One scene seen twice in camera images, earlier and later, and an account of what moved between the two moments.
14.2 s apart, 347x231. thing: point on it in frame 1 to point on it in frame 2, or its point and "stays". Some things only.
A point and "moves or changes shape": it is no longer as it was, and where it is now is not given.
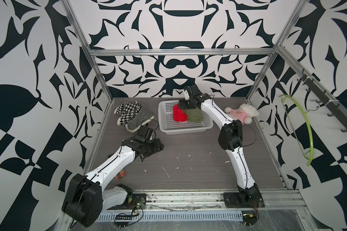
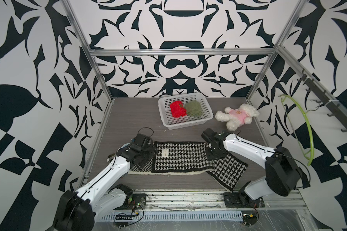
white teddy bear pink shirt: [244, 114] stays
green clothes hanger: [311, 157] stays
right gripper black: [182, 103] to [220, 156]
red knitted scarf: [178, 114] moves or changes shape
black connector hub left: [123, 217] stays
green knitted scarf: [194, 115] moves or changes shape
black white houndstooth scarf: [133, 115] to [178, 156]
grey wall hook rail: [325, 98] stays
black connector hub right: [249, 219] stays
